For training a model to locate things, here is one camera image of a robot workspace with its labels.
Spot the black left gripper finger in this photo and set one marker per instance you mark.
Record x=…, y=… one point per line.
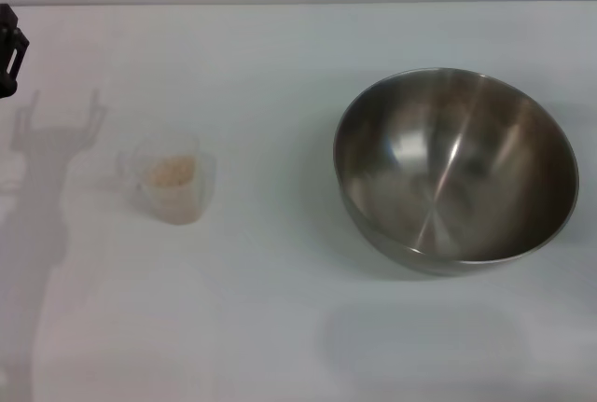
x=13, y=54

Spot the white rice grains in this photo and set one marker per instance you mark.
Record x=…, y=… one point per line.
x=171, y=171

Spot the clear plastic measuring cup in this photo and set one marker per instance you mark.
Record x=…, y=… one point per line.
x=179, y=203

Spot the stainless steel mixing bowl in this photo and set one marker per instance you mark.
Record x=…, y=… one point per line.
x=448, y=178

